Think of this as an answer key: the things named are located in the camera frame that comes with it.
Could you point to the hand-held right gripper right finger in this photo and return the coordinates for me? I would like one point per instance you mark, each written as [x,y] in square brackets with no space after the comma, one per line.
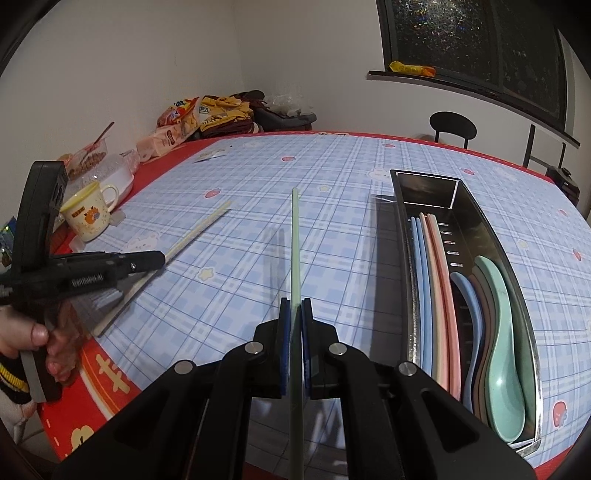
[307,332]

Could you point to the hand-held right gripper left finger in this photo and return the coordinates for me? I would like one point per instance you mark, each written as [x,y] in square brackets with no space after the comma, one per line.
[285,332]

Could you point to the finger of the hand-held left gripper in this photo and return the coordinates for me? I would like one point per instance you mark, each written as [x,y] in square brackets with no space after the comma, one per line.
[138,264]

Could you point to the green chopstick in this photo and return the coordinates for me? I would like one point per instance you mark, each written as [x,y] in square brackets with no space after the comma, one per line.
[295,240]

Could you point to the pink chopstick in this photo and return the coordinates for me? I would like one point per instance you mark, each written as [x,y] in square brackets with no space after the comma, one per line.
[436,300]
[447,318]

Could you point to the metal utensil tray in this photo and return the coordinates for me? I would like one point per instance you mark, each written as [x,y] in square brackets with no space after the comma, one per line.
[480,230]

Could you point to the green spoon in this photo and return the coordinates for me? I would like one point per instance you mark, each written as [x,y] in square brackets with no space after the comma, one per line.
[503,378]

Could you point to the person's left hand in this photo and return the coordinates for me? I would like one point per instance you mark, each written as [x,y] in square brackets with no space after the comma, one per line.
[18,334]

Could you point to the yellow printed cup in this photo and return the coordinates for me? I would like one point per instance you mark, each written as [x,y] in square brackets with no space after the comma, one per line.
[87,214]

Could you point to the white plastic container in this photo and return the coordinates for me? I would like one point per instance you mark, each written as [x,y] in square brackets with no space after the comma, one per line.
[115,177]

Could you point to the clear food container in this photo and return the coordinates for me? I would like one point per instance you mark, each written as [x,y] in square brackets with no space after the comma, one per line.
[85,161]

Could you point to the pink snack packet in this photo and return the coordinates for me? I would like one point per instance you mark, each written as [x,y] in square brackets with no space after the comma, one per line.
[164,143]

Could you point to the brown spoon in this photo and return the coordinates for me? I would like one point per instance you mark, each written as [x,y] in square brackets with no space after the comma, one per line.
[102,134]

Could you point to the red patterned tablecloth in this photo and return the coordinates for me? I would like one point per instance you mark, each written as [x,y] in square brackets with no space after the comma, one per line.
[101,383]

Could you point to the small paper card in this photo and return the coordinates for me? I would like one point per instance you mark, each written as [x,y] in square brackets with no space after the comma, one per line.
[210,156]

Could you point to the orange snack bag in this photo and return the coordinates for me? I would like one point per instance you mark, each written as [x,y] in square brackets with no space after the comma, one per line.
[178,113]

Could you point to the blue spoon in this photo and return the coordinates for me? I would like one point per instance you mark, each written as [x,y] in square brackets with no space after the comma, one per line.
[461,282]

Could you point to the yellow and maroon clothing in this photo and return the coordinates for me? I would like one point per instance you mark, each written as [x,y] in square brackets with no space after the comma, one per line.
[221,115]

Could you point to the blue plaid tablecloth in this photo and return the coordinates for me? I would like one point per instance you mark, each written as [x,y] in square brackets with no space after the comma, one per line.
[332,161]

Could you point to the dark clothing pile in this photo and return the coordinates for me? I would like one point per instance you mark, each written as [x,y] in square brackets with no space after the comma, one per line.
[281,120]

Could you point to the clear plastic bag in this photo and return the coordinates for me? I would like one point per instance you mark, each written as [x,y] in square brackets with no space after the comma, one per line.
[286,105]

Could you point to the black round-back chair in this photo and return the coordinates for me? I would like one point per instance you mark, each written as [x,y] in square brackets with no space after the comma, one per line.
[452,124]

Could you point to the orange and yellow packet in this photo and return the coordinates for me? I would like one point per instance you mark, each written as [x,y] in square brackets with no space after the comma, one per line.
[411,68]

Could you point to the black window sill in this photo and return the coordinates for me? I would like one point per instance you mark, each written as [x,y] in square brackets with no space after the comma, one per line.
[461,85]

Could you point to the small black box device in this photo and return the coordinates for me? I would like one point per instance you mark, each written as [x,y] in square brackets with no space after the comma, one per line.
[563,184]

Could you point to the dark window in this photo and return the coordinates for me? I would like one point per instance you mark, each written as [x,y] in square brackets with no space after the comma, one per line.
[461,41]

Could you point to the black chair frame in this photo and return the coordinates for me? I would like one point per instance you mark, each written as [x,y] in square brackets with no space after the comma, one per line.
[545,147]

